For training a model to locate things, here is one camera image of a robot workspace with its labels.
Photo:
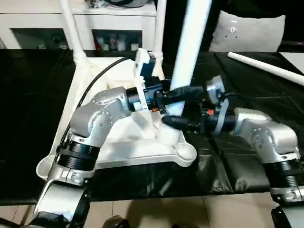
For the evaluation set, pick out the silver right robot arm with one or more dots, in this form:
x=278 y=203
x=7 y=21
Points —
x=268 y=133

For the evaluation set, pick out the black cabinet with yellow label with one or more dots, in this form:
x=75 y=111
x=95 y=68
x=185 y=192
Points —
x=173 y=28

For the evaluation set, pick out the grey pillow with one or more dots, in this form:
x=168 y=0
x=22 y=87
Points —
x=249 y=33

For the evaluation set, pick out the white plastic table top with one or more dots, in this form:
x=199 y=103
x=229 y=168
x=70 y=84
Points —
x=133 y=149

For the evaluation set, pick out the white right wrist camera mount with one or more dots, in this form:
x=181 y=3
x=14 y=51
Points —
x=215 y=88

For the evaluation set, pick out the white cabinet with glass doors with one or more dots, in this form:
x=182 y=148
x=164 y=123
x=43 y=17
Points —
x=107 y=21

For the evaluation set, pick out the black padded mat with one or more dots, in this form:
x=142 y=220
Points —
x=249 y=154

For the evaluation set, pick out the small red item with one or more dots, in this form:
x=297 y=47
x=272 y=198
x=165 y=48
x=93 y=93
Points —
x=97 y=44

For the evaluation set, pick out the white plastic table leg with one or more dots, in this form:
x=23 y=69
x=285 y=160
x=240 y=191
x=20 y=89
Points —
x=159 y=31
x=71 y=31
x=192 y=47
x=268 y=69

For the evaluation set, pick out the dark round object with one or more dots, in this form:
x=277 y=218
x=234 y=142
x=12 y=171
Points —
x=128 y=2

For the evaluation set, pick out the white flat board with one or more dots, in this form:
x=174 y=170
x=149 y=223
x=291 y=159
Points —
x=294 y=59

